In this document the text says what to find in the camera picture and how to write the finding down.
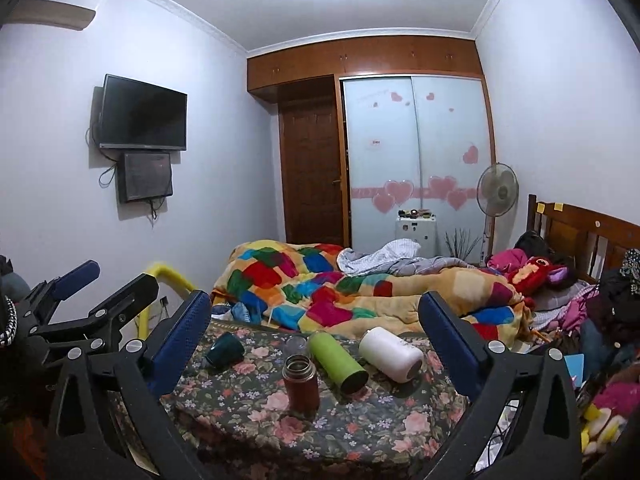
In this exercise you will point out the black bag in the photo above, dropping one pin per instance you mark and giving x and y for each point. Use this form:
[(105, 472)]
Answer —
[(532, 244)]

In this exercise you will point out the green thermos bottle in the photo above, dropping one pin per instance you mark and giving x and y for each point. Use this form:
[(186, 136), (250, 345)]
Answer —
[(336, 360)]

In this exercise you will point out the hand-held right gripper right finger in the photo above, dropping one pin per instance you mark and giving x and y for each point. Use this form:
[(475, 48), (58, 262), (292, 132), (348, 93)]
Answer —
[(449, 345)]

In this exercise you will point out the dark clothes pile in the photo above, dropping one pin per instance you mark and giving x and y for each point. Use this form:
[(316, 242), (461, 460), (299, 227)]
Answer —
[(617, 305)]

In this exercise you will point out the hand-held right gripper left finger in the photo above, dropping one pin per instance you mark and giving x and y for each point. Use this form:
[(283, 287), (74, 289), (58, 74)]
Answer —
[(181, 337)]

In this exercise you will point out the pink clothing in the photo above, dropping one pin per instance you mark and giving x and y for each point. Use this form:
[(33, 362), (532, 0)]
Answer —
[(507, 260)]

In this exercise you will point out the dark green cup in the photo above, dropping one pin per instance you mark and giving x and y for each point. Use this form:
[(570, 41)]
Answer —
[(224, 351)]

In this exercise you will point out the dark floral cloth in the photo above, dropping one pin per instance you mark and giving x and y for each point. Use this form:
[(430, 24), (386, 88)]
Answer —
[(280, 435)]

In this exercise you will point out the clear glass cup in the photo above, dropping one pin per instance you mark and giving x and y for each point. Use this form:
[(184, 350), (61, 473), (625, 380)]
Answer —
[(296, 346)]

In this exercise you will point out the pink and yellow plush toy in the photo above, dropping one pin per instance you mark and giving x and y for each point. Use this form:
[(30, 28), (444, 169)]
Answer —
[(612, 412)]

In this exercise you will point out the brown thermos cup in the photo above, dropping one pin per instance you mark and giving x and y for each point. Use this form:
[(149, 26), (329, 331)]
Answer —
[(301, 385)]

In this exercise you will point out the yellow padded rail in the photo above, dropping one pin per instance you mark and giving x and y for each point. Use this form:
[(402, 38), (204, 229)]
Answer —
[(172, 277)]

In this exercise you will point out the blue notebook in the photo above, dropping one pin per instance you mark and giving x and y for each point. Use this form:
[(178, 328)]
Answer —
[(575, 369)]

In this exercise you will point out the grey striped quilt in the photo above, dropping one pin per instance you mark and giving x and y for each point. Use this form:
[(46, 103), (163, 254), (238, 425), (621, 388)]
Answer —
[(385, 257)]

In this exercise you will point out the red plush toy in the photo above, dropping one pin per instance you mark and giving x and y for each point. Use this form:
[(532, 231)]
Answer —
[(537, 275)]

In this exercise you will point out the white thermos bottle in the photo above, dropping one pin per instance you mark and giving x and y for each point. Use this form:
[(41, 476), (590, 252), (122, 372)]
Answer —
[(390, 353)]

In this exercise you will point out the wooden overhead cabinet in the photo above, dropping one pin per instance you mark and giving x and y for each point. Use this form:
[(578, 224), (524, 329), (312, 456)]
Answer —
[(365, 57)]

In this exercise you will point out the small white cabinet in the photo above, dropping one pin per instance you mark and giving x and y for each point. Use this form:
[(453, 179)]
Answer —
[(416, 234)]

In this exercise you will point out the dried branches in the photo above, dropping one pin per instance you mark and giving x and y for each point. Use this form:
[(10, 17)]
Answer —
[(462, 246)]

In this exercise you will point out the standing fan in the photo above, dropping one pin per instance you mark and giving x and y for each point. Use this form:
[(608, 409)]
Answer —
[(497, 187)]

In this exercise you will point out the brown wooden door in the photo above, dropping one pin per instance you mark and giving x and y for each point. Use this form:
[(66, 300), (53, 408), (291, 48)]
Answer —
[(310, 165)]

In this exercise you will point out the wooden bed headboard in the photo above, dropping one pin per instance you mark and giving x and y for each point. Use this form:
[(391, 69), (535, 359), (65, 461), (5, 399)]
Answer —
[(585, 232)]

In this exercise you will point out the blue cloth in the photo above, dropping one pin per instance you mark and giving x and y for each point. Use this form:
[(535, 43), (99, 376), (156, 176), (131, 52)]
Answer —
[(247, 312)]

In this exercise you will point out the colourful patchwork blanket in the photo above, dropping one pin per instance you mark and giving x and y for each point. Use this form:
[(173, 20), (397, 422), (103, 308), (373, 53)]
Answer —
[(320, 295)]

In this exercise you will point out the black wall television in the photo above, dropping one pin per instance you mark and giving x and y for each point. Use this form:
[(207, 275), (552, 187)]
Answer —
[(142, 112)]

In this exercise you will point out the wardrobe with heart stickers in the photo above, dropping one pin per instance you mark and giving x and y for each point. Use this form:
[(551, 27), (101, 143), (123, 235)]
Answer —
[(415, 150)]

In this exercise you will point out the small black wall monitor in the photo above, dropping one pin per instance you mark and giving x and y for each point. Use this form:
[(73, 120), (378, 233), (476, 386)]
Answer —
[(146, 176)]

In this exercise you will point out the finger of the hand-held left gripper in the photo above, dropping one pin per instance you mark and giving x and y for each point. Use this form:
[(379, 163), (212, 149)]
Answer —
[(131, 294), (75, 278)]

